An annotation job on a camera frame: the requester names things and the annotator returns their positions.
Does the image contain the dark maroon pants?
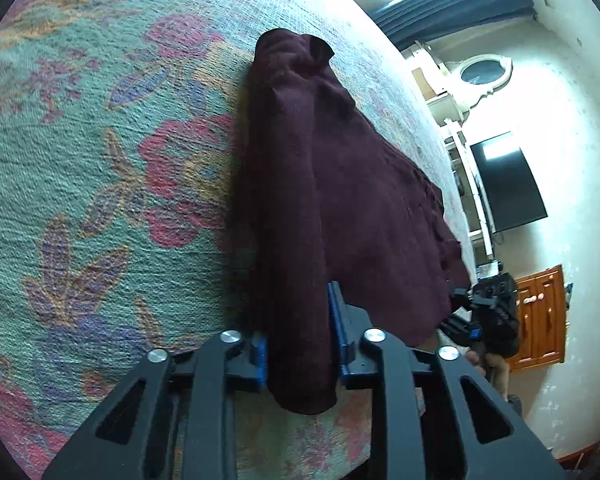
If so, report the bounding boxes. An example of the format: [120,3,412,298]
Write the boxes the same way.
[237,29,470,415]

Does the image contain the person's right hand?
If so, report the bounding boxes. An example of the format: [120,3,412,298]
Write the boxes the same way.
[465,350,510,401]

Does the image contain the brown wooden cabinet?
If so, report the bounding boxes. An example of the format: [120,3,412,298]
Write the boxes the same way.
[507,264,567,373]

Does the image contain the white dressing table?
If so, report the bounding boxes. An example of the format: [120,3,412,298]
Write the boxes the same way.
[407,41,513,261]

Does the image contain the oval white framed mirror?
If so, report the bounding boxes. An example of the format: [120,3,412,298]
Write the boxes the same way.
[450,53,514,110]

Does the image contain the dark blue window curtain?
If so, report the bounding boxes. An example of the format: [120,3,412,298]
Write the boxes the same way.
[370,0,534,51]

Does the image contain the black wall television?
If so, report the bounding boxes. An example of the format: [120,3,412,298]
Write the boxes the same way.
[470,132,547,233]

